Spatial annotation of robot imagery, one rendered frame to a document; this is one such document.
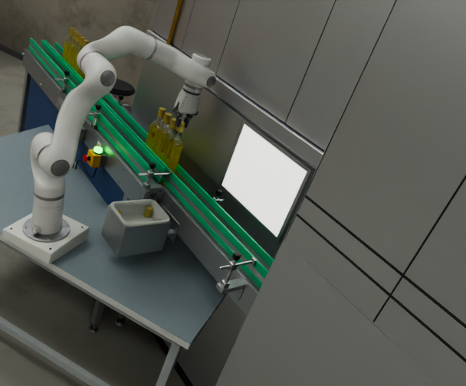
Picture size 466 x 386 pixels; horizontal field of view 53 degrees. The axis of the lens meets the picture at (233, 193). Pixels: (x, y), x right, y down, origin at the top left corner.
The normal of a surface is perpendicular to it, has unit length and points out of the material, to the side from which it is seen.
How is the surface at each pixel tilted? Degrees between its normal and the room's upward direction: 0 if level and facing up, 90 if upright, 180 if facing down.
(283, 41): 90
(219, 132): 90
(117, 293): 0
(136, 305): 0
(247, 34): 90
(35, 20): 90
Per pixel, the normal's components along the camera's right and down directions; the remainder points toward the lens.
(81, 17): -0.36, 0.33
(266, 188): -0.75, 0.05
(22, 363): 0.33, -0.84
